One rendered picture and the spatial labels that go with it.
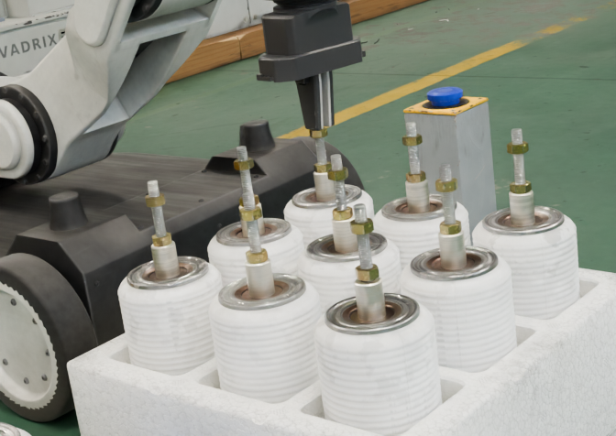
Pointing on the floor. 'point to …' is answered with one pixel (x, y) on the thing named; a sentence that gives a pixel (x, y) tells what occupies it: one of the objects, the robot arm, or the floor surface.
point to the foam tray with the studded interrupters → (80, 384)
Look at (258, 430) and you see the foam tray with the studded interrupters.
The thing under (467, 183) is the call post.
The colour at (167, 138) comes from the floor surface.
